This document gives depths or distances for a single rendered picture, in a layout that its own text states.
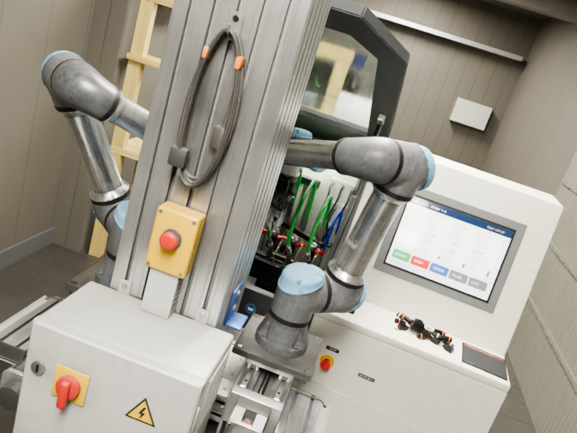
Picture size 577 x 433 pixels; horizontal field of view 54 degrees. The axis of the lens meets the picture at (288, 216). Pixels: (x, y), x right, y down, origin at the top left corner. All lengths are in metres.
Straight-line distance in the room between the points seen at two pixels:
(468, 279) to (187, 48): 1.47
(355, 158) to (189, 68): 0.47
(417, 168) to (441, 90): 7.35
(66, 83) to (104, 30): 2.44
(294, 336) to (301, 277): 0.17
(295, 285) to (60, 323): 0.62
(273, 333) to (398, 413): 0.76
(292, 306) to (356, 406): 0.75
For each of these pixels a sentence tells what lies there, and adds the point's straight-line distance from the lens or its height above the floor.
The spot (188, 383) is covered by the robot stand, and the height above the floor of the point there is 1.23.
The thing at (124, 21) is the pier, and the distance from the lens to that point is 3.85.
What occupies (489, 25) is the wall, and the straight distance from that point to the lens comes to 8.85.
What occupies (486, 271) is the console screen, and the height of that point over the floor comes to 1.24.
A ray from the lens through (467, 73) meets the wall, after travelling 8.80.
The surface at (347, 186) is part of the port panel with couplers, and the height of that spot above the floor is 1.31.
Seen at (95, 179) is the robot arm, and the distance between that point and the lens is 1.69.
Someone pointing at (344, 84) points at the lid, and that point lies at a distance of 2.00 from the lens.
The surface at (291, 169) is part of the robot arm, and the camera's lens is 1.84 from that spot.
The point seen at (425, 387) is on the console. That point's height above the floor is 0.85.
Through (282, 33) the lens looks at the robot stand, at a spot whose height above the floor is 1.84.
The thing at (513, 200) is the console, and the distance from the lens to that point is 2.26.
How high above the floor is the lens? 1.85
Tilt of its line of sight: 17 degrees down
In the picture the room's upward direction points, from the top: 18 degrees clockwise
